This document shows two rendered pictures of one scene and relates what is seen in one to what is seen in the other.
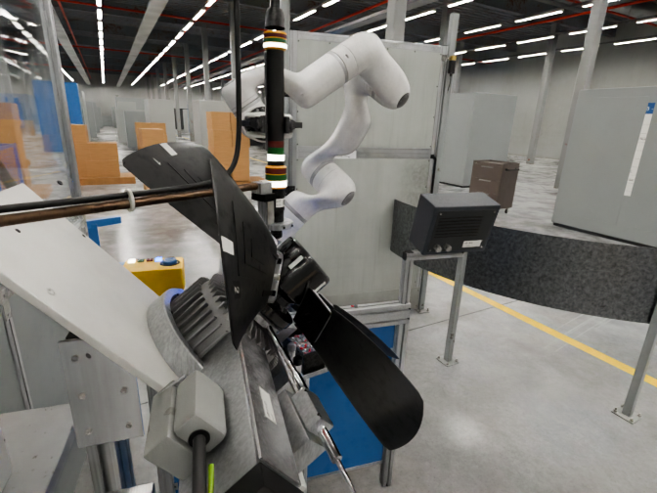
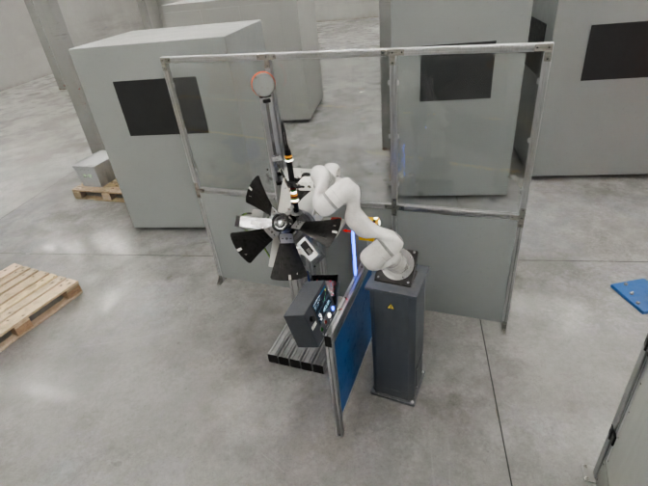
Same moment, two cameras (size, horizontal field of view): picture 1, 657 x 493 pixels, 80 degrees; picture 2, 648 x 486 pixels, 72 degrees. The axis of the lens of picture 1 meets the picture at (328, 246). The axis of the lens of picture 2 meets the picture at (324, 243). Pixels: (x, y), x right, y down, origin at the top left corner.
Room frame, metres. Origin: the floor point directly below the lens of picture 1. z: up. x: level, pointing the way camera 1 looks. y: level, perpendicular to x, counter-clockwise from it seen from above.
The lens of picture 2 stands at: (2.49, -1.58, 2.53)
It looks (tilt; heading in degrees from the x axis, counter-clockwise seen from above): 32 degrees down; 132
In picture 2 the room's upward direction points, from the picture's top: 6 degrees counter-clockwise
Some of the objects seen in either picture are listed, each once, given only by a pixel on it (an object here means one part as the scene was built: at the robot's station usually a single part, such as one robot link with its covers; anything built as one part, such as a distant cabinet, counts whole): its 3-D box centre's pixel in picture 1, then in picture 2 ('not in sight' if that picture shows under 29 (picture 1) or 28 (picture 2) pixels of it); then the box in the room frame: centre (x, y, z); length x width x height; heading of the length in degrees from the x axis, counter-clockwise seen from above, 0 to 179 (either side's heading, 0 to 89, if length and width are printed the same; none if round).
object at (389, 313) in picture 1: (287, 325); (353, 290); (1.17, 0.13, 0.82); 0.90 x 0.04 x 0.08; 108
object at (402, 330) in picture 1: (392, 408); (336, 392); (1.30, -0.28, 0.39); 0.04 x 0.04 x 0.78; 18
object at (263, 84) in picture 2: not in sight; (263, 84); (0.23, 0.55, 1.88); 0.16 x 0.07 x 0.16; 53
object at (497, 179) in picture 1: (493, 187); not in sight; (7.10, -2.95, 0.45); 0.68 x 0.47 x 0.90; 32
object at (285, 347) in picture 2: not in sight; (310, 335); (0.61, 0.26, 0.04); 0.62 x 0.45 x 0.08; 108
